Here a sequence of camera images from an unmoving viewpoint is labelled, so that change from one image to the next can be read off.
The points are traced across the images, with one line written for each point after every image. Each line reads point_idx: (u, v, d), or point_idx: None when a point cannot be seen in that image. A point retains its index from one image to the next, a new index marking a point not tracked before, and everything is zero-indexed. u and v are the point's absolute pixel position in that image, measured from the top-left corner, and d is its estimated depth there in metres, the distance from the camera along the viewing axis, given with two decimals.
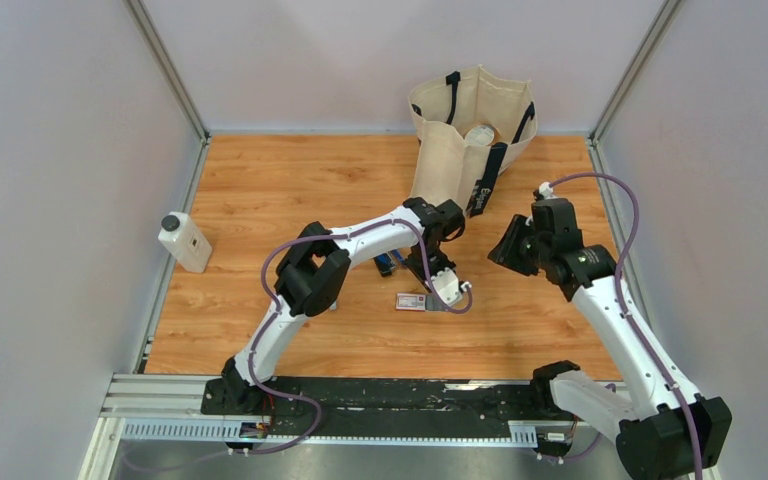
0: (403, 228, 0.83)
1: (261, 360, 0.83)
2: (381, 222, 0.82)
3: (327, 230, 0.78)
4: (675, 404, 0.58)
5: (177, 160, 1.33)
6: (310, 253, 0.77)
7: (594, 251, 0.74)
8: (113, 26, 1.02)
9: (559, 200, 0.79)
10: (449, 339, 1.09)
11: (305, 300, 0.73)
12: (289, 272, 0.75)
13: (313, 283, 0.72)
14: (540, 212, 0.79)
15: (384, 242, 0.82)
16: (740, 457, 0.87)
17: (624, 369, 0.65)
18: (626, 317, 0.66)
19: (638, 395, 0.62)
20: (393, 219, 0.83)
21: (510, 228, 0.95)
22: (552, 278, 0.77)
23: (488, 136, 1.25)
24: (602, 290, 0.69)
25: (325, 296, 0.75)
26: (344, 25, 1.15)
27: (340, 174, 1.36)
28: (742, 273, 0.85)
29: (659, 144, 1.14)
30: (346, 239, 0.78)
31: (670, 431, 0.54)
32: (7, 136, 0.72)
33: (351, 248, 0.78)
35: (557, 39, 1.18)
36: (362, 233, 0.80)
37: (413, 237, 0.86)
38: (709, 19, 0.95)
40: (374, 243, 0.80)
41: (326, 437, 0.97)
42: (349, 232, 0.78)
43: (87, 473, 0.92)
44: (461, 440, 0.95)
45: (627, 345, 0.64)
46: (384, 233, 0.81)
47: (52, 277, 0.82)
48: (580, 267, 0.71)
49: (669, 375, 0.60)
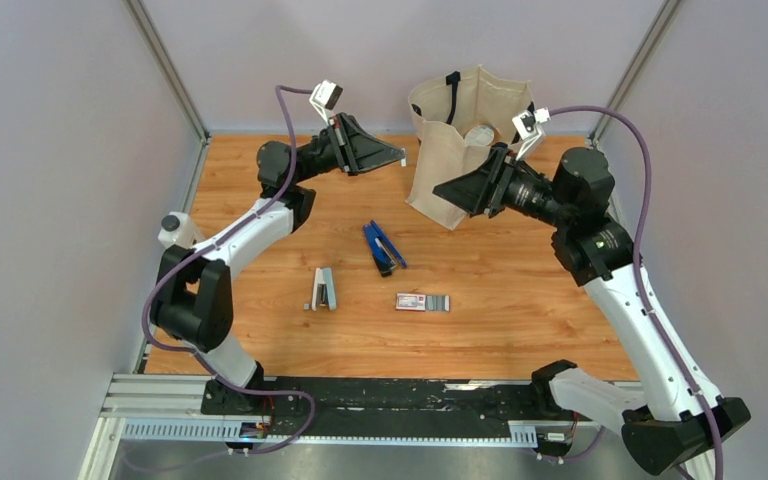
0: (272, 217, 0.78)
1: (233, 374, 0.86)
2: (245, 219, 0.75)
3: (189, 249, 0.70)
4: (699, 410, 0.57)
5: (177, 160, 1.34)
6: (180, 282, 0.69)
7: (613, 231, 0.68)
8: (112, 25, 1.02)
9: (601, 165, 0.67)
10: (449, 339, 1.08)
11: (199, 332, 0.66)
12: (168, 312, 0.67)
13: (199, 311, 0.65)
14: (573, 181, 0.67)
15: (258, 236, 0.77)
16: (740, 460, 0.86)
17: (641, 366, 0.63)
18: (648, 315, 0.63)
19: (656, 396, 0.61)
20: (258, 212, 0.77)
21: (492, 170, 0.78)
22: (562, 257, 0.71)
23: (488, 136, 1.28)
24: (622, 283, 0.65)
25: (218, 318, 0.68)
26: (343, 24, 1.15)
27: (340, 174, 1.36)
28: (743, 272, 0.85)
29: (659, 144, 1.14)
30: (215, 250, 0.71)
31: (692, 438, 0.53)
32: (7, 137, 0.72)
33: (225, 255, 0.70)
35: (556, 38, 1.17)
36: (230, 237, 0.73)
37: (289, 216, 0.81)
38: (709, 18, 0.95)
40: (247, 242, 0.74)
41: (326, 437, 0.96)
42: (215, 241, 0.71)
43: (87, 473, 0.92)
44: (461, 440, 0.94)
45: (649, 346, 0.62)
46: (253, 231, 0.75)
47: (52, 276, 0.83)
48: (598, 254, 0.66)
49: (693, 380, 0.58)
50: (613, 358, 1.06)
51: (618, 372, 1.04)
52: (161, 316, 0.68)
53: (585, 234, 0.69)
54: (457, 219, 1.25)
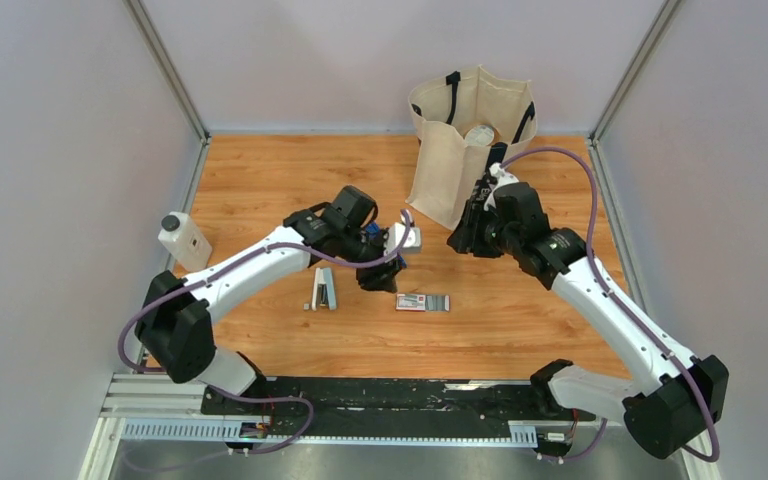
0: (283, 253, 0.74)
1: (229, 381, 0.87)
2: (250, 254, 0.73)
3: (183, 278, 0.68)
4: (676, 371, 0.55)
5: (177, 161, 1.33)
6: (168, 309, 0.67)
7: (563, 235, 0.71)
8: (112, 26, 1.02)
9: (521, 185, 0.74)
10: (449, 340, 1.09)
11: (170, 367, 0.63)
12: (149, 336, 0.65)
13: (173, 349, 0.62)
14: (505, 201, 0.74)
15: (259, 276, 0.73)
16: (741, 459, 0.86)
17: (619, 349, 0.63)
18: (609, 295, 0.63)
19: (637, 370, 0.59)
20: (266, 247, 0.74)
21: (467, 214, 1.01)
22: (528, 270, 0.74)
23: (488, 136, 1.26)
24: (581, 273, 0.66)
25: (192, 357, 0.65)
26: (343, 25, 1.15)
27: (340, 174, 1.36)
28: (743, 272, 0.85)
29: (659, 144, 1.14)
30: (205, 286, 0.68)
31: (678, 400, 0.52)
32: (7, 136, 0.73)
33: (211, 295, 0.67)
35: (556, 39, 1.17)
36: (225, 274, 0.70)
37: (303, 254, 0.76)
38: (709, 18, 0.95)
40: (245, 280, 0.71)
41: (325, 437, 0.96)
42: (208, 276, 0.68)
43: (87, 473, 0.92)
44: (461, 440, 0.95)
45: (616, 323, 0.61)
46: (254, 268, 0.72)
47: (52, 275, 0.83)
48: (553, 254, 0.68)
49: (663, 343, 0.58)
50: (612, 358, 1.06)
51: (618, 372, 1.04)
52: (143, 338, 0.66)
53: (538, 241, 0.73)
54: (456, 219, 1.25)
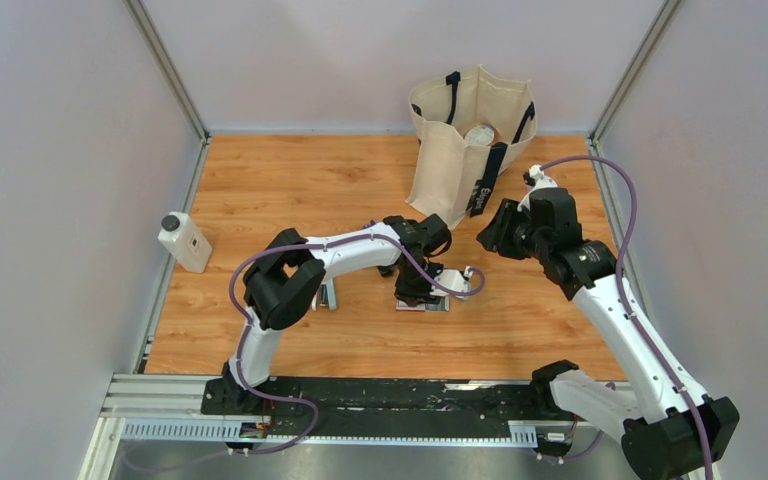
0: (383, 244, 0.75)
1: (250, 367, 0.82)
2: (360, 235, 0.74)
3: (303, 237, 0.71)
4: (685, 406, 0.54)
5: (176, 161, 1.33)
6: (282, 261, 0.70)
7: (594, 247, 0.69)
8: (112, 25, 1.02)
9: (558, 191, 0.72)
10: (449, 339, 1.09)
11: (272, 311, 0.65)
12: (256, 281, 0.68)
13: (282, 294, 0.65)
14: (540, 205, 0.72)
15: (360, 258, 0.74)
16: (740, 458, 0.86)
17: (628, 372, 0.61)
18: (631, 318, 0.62)
19: (644, 396, 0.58)
20: (373, 234, 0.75)
21: (499, 214, 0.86)
22: (552, 278, 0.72)
23: (488, 136, 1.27)
24: (605, 289, 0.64)
25: (294, 309, 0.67)
26: (343, 25, 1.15)
27: (340, 174, 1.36)
28: (742, 272, 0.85)
29: (659, 145, 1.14)
30: (321, 250, 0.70)
31: (680, 434, 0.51)
32: (7, 136, 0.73)
33: (327, 259, 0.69)
35: (556, 39, 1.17)
36: (339, 244, 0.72)
37: (397, 252, 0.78)
38: (709, 19, 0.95)
40: (354, 256, 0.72)
41: (325, 437, 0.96)
42: (326, 242, 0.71)
43: (87, 473, 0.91)
44: (461, 440, 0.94)
45: (633, 348, 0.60)
46: (361, 248, 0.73)
47: (53, 275, 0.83)
48: (581, 266, 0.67)
49: (677, 377, 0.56)
50: (612, 357, 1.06)
51: (617, 372, 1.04)
52: (250, 281, 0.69)
53: (568, 250, 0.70)
54: (457, 220, 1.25)
